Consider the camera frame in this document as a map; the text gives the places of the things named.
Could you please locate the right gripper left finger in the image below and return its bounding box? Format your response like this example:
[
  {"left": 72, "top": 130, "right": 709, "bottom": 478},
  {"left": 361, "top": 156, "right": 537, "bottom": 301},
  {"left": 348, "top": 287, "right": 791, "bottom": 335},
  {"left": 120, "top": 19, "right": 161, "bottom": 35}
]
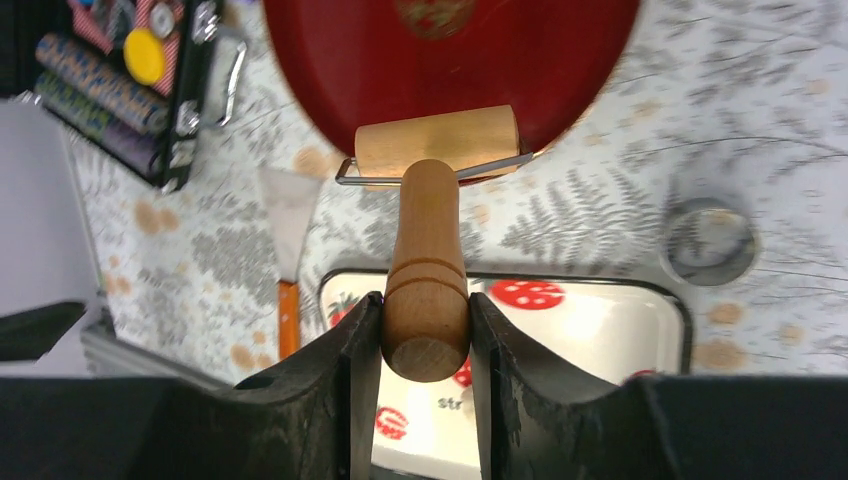
[{"left": 1, "top": 292, "right": 383, "bottom": 479}]

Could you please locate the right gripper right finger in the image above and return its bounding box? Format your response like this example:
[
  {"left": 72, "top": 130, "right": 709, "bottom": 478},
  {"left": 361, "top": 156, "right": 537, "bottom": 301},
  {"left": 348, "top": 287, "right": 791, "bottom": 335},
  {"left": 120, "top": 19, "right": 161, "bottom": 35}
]
[{"left": 470, "top": 294, "right": 847, "bottom": 479}]

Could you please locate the strawberry pattern white tray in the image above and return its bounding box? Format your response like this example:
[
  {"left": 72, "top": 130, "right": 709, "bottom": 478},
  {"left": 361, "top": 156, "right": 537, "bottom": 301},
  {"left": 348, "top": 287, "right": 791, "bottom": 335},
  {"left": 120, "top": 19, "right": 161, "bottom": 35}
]
[{"left": 316, "top": 268, "right": 695, "bottom": 480}]

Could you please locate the wooden dough roller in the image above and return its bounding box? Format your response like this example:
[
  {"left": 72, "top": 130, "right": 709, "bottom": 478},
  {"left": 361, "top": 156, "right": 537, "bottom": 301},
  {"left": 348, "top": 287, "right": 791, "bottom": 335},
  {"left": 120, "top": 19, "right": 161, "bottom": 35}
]
[{"left": 337, "top": 105, "right": 520, "bottom": 382}]

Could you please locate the round red lacquer plate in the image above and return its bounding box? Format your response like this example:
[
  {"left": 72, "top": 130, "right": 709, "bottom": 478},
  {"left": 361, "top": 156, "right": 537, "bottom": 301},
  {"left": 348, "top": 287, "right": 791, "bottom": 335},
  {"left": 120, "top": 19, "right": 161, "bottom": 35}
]
[{"left": 264, "top": 1, "right": 641, "bottom": 187}]

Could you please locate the black poker chip case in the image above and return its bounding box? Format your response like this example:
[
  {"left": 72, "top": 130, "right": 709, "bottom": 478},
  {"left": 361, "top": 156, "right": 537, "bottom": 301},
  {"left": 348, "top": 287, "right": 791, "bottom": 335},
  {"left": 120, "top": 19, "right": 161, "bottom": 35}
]
[{"left": 1, "top": 1, "right": 248, "bottom": 193}]

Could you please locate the yellow poker chip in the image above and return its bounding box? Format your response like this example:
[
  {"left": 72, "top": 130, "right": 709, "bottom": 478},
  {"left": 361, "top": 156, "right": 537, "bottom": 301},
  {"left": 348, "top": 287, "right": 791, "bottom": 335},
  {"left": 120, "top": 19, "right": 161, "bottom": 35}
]
[{"left": 123, "top": 28, "right": 166, "bottom": 86}]

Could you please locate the metal spatula orange handle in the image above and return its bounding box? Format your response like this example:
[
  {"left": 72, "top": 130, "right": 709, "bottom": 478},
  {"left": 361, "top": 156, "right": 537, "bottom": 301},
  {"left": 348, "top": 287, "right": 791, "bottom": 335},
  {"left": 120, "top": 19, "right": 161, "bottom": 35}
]
[{"left": 257, "top": 167, "right": 322, "bottom": 359}]

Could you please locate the round metal cutter ring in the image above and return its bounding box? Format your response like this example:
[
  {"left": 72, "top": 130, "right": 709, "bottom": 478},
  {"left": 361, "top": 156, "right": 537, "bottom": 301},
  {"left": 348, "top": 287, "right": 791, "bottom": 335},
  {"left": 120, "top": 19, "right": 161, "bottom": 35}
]
[{"left": 662, "top": 197, "right": 759, "bottom": 287}]

